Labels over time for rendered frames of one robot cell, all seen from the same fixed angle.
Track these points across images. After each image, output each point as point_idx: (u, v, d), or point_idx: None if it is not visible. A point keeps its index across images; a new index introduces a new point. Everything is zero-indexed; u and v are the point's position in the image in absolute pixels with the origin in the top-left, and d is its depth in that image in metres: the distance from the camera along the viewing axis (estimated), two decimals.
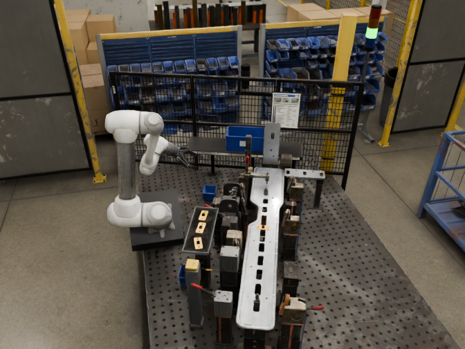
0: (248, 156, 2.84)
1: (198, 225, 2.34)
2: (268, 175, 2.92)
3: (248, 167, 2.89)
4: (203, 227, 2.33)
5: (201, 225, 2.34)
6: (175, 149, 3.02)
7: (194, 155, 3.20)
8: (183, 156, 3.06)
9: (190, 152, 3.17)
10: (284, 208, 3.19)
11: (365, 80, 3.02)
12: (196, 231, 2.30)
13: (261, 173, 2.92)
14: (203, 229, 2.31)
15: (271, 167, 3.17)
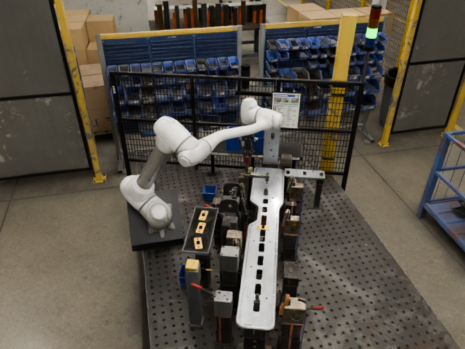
0: (248, 156, 2.84)
1: (198, 225, 2.34)
2: (268, 175, 2.92)
3: (248, 167, 2.89)
4: (203, 227, 2.33)
5: (201, 225, 2.34)
6: None
7: (245, 159, 2.85)
8: None
9: (245, 154, 2.83)
10: (284, 208, 3.19)
11: (365, 80, 3.02)
12: (196, 231, 2.30)
13: (261, 173, 2.92)
14: (203, 229, 2.31)
15: (271, 167, 3.17)
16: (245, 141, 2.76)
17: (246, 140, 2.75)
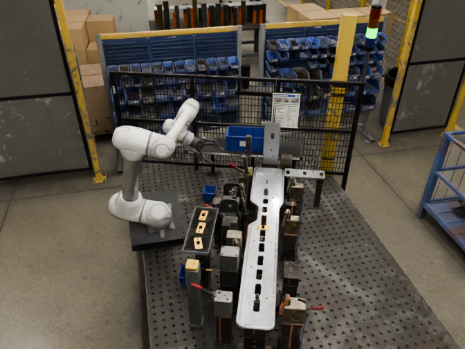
0: (230, 163, 2.89)
1: (198, 225, 2.34)
2: (244, 156, 2.85)
3: (240, 169, 2.91)
4: (203, 227, 2.33)
5: (201, 225, 2.34)
6: None
7: (212, 163, 2.90)
8: (205, 142, 2.84)
9: (207, 159, 2.89)
10: (284, 208, 3.19)
11: (365, 80, 3.02)
12: (196, 231, 2.30)
13: None
14: (203, 229, 2.31)
15: (271, 167, 3.17)
16: (198, 150, 2.84)
17: (198, 148, 2.83)
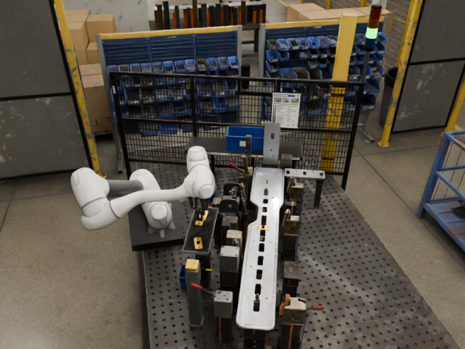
0: (230, 163, 2.89)
1: None
2: (244, 156, 2.85)
3: (240, 169, 2.91)
4: (202, 219, 2.29)
5: (201, 217, 2.31)
6: None
7: (198, 219, 2.28)
8: None
9: (198, 212, 2.26)
10: (284, 208, 3.19)
11: (365, 80, 3.02)
12: (196, 224, 2.26)
13: None
14: (203, 221, 2.28)
15: (271, 167, 3.17)
16: (195, 198, 2.19)
17: (196, 196, 2.18)
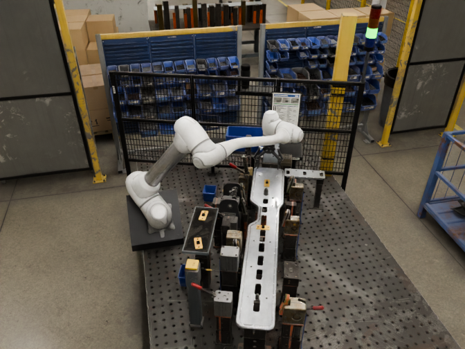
0: (230, 163, 2.89)
1: (264, 181, 2.96)
2: (244, 156, 2.85)
3: (240, 169, 2.91)
4: (268, 182, 2.95)
5: (267, 181, 2.96)
6: None
7: (258, 167, 2.88)
8: (272, 151, 2.82)
9: (258, 161, 2.86)
10: (284, 208, 3.19)
11: (365, 80, 3.02)
12: (264, 185, 2.92)
13: None
14: (269, 183, 2.94)
15: (271, 167, 3.17)
16: (264, 152, 2.79)
17: (266, 151, 2.78)
